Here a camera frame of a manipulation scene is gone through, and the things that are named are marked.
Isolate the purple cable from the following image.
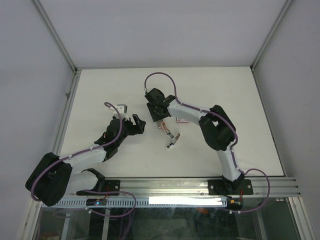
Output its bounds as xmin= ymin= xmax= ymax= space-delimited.
xmin=29 ymin=101 xmax=138 ymax=238
xmin=143 ymin=72 xmax=271 ymax=215

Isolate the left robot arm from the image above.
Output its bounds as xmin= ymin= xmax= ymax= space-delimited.
xmin=25 ymin=114 xmax=146 ymax=207

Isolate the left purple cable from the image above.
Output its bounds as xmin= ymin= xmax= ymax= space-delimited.
xmin=29 ymin=101 xmax=138 ymax=238

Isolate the aluminium mounting rail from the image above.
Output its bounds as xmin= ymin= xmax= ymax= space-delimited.
xmin=105 ymin=177 xmax=301 ymax=198

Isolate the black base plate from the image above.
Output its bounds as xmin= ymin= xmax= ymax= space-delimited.
xmin=207 ymin=178 xmax=254 ymax=196
xmin=76 ymin=179 xmax=121 ymax=196

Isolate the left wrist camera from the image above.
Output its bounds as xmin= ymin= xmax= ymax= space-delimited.
xmin=112 ymin=103 xmax=130 ymax=121

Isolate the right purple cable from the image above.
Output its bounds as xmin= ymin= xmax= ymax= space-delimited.
xmin=143 ymin=72 xmax=271 ymax=215

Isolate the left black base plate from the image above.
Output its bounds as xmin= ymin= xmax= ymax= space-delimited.
xmin=76 ymin=179 xmax=121 ymax=196

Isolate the pink white stapler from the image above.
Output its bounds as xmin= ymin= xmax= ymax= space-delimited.
xmin=157 ymin=120 xmax=175 ymax=140

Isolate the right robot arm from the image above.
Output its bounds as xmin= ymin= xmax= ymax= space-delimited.
xmin=144 ymin=88 xmax=245 ymax=194

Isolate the white slotted cable duct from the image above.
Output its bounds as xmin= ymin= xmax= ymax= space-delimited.
xmin=54 ymin=196 xmax=227 ymax=209

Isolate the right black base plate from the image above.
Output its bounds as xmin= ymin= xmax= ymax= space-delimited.
xmin=207 ymin=178 xmax=254 ymax=196

